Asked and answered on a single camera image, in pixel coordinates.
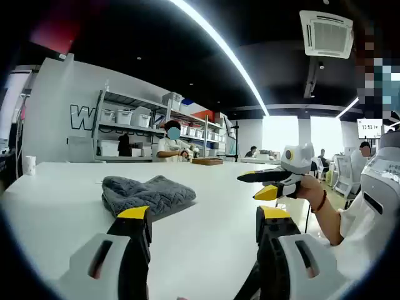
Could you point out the white paper cup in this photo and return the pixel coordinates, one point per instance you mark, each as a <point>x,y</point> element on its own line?
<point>30,165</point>

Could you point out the ceiling air conditioner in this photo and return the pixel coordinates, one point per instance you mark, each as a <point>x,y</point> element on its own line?
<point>328,34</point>

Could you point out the person's right hand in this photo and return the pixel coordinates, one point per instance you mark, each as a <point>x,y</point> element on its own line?
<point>312,190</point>

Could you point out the wooden tray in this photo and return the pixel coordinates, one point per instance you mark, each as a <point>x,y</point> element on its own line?
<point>206,161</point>

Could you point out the wall screen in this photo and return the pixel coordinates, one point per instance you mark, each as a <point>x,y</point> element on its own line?
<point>370,132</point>

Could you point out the white office chair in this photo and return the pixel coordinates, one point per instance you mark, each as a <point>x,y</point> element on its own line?
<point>343,175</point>

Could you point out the long ceiling light strip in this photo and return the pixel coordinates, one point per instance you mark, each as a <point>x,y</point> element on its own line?
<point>265,109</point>

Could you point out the grey towel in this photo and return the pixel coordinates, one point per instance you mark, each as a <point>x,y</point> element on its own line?
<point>147,193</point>

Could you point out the person's white shirt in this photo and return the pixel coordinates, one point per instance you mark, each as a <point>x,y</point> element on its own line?
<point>359,247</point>

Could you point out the metal shelving rack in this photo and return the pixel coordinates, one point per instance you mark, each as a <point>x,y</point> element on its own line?
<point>131,128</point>

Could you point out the black camera stand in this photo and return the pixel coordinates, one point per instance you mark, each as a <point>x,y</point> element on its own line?
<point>236,140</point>

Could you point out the row of white storage boxes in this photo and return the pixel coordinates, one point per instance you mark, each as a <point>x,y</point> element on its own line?
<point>123,116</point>

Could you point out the white chest-worn device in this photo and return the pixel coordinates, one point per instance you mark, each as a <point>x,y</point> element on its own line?
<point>381,181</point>

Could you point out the black bag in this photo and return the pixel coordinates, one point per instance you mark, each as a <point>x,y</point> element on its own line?
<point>123,147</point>

